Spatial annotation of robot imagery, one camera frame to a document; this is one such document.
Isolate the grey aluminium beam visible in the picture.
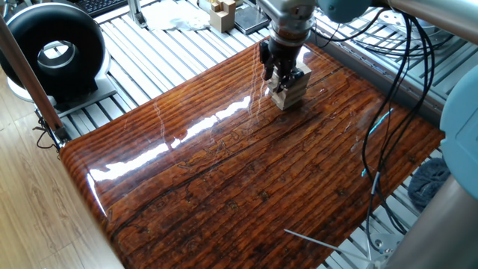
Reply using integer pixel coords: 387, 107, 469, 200
298, 25, 445, 126

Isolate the grey sheathed cable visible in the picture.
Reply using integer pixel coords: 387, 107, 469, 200
360, 108, 395, 179

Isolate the wooden puzzle cube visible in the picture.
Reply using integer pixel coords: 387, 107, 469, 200
208, 0, 238, 34

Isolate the black ring device white base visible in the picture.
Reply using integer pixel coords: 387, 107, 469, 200
0, 1, 119, 119

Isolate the brown tinted frame post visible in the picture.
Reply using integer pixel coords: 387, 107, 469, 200
0, 16, 72, 146

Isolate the black computer keyboard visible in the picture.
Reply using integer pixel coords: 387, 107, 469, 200
72, 0, 130, 18

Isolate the thin black dangling cable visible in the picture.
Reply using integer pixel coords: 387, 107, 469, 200
32, 115, 61, 160

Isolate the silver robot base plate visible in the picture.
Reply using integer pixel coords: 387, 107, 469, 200
367, 231, 393, 262

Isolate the wooden jenga block tower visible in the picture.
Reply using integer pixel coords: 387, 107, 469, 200
265, 61, 313, 111

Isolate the aluminium frame post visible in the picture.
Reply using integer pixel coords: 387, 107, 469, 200
126, 0, 149, 29

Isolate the white crumpled cloth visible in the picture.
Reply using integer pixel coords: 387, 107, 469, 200
140, 0, 212, 32

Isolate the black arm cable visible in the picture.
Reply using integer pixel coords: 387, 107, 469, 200
311, 7, 436, 236

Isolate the white zip tie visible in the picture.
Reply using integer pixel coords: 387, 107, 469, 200
283, 228, 374, 262

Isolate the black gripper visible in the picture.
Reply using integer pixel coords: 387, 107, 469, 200
259, 38, 305, 93

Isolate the dark grey cloth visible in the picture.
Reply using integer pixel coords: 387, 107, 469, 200
407, 156, 451, 213

